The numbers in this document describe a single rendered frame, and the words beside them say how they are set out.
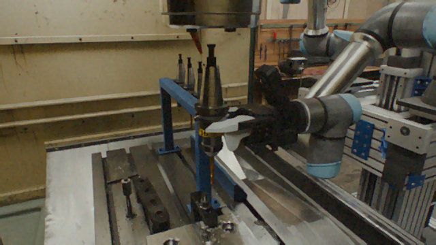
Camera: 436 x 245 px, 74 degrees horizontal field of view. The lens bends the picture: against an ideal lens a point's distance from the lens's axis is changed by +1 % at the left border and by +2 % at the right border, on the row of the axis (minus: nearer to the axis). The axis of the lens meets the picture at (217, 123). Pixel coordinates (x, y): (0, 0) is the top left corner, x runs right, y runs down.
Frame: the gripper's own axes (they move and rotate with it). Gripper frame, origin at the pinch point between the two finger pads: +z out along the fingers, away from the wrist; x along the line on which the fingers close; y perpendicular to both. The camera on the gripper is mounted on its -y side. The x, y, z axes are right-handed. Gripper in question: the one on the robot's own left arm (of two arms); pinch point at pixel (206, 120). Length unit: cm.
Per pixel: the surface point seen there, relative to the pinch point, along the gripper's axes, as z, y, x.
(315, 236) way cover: -45, 53, 13
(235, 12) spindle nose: -1.3, -18.0, -8.0
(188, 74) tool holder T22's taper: -13, 1, 51
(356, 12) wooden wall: -325, -24, 268
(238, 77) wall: -59, 15, 100
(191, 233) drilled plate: 1.6, 29.6, 5.9
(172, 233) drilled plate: 5.7, 29.6, 7.6
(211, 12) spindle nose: 1.9, -18.0, -7.4
